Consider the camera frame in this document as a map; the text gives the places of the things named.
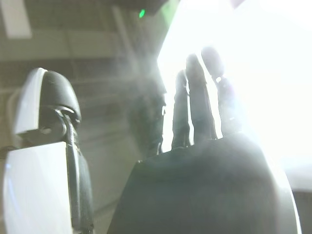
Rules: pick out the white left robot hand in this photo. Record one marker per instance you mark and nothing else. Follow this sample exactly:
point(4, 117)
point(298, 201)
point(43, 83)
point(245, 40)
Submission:
point(207, 190)

